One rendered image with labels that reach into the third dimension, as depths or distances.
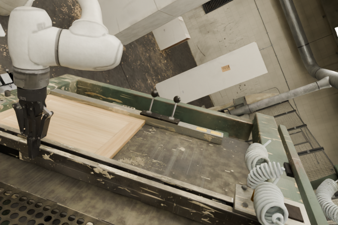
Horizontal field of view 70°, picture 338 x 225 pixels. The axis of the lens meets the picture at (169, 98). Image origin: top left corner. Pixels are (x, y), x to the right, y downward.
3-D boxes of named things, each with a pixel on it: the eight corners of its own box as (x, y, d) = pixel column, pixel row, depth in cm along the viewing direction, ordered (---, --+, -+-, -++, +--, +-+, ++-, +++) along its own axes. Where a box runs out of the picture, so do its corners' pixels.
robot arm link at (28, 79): (32, 72, 62) (32, 94, 64) (57, 66, 70) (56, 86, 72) (3, 65, 64) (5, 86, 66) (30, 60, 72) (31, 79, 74)
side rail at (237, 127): (82, 93, 163) (82, 77, 159) (248, 136, 140) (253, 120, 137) (76, 95, 158) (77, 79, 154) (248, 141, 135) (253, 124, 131)
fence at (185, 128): (56, 94, 138) (56, 88, 137) (221, 139, 119) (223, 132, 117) (50, 97, 134) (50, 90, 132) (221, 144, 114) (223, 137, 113)
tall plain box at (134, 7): (110, 15, 425) (201, -39, 361) (123, 47, 429) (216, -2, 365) (76, 8, 341) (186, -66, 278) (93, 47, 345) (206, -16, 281)
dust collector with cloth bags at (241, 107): (199, 106, 728) (274, 79, 648) (208, 127, 733) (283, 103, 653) (188, 119, 601) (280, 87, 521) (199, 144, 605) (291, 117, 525)
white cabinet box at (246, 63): (164, 81, 545) (254, 41, 471) (174, 104, 549) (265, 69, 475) (154, 84, 489) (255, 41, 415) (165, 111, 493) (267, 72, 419)
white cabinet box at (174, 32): (157, 29, 632) (181, 17, 606) (166, 50, 636) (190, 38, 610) (151, 28, 590) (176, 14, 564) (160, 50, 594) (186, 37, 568)
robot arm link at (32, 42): (1, 68, 61) (57, 74, 64) (-4, 2, 56) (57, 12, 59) (18, 59, 71) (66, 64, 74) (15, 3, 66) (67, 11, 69)
